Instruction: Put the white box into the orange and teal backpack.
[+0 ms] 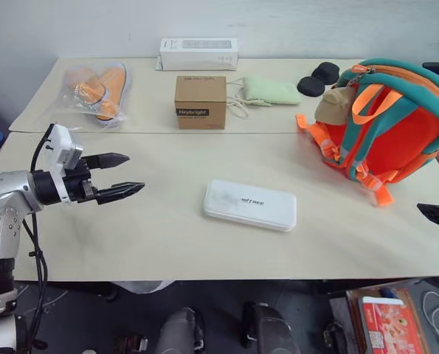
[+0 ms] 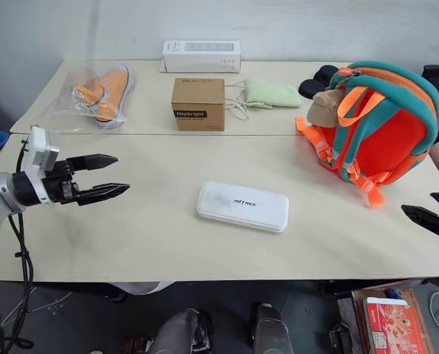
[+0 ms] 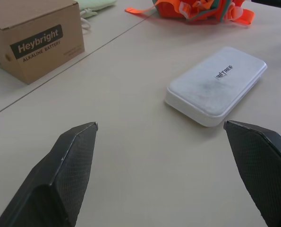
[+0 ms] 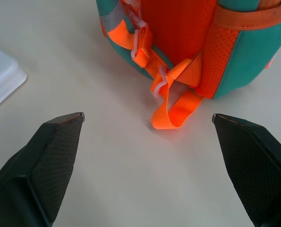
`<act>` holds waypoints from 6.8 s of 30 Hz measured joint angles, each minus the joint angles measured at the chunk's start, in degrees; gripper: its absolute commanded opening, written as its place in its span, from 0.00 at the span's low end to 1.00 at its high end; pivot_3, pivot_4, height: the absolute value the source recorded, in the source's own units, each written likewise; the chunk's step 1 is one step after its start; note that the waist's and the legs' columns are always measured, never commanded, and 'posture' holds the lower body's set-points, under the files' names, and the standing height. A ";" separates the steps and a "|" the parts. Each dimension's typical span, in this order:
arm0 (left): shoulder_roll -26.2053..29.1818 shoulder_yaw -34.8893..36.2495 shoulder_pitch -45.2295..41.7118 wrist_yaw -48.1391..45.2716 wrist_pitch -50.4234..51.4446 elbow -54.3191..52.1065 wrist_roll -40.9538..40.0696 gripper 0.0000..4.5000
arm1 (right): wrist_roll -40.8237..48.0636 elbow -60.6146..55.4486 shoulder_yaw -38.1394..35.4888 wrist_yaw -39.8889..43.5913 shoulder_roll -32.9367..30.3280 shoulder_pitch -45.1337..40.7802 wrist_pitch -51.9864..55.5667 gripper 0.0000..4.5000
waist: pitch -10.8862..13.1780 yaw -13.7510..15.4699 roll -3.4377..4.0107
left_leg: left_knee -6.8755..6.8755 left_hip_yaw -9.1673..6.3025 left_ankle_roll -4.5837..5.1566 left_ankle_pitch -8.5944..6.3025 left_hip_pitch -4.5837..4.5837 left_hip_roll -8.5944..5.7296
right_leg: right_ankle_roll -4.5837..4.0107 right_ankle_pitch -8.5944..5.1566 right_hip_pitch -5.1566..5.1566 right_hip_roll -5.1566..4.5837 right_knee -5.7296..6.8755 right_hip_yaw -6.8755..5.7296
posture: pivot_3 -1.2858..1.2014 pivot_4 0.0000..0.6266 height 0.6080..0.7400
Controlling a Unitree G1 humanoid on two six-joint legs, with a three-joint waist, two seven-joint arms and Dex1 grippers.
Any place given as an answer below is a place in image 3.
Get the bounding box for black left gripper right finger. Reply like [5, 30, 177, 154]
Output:
[223, 120, 281, 227]

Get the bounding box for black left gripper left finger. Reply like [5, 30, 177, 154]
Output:
[0, 122, 99, 227]

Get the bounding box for brown cardboard battery box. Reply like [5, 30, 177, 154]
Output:
[0, 0, 85, 85]

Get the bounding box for orange fabric bag with straps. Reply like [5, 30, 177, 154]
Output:
[125, 0, 255, 27]

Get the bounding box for white plastic case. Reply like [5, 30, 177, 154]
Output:
[164, 46, 268, 128]

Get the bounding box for light green cloth bag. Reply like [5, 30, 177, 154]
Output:
[78, 0, 119, 34]

